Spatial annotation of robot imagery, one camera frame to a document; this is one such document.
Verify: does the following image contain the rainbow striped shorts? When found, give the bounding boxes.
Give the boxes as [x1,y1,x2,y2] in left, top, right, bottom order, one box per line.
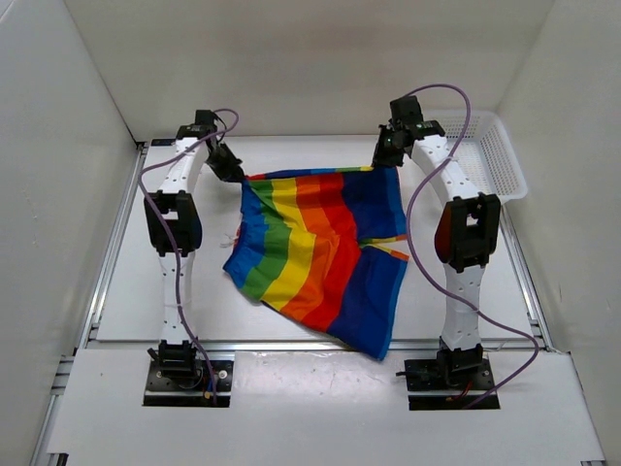
[223,167,409,360]

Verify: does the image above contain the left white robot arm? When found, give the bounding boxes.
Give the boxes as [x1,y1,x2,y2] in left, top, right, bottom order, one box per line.
[138,108,245,396]

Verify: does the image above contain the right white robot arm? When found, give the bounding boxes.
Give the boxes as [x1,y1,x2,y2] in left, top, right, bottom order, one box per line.
[373,96,501,388]

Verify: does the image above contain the blue corner label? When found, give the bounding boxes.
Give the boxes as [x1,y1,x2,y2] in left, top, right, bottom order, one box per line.
[150,138,177,147]

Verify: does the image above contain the white perforated plastic basket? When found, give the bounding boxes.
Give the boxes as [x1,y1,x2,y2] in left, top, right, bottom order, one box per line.
[411,111,528,204]

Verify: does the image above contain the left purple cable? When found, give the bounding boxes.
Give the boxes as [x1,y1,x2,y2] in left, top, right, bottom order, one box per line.
[138,107,242,408]

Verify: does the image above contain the purple cable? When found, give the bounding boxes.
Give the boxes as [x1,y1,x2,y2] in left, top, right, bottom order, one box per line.
[405,83,540,409]
[138,107,242,408]

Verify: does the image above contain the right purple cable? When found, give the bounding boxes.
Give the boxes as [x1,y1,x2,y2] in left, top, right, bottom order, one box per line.
[405,83,540,409]

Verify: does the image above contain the aluminium left rail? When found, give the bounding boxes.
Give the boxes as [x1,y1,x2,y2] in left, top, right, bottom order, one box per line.
[73,142,148,355]

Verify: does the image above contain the aluminium front rail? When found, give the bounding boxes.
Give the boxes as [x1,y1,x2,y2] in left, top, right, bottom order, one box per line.
[85,339,534,352]

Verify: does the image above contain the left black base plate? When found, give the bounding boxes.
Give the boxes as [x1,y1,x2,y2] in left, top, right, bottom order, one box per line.
[143,355,235,408]

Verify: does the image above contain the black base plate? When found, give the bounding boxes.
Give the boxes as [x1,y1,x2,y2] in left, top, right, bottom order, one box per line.
[143,355,235,408]
[395,355,501,412]

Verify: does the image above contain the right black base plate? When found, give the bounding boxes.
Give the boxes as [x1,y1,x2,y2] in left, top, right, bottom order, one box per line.
[395,355,501,412]

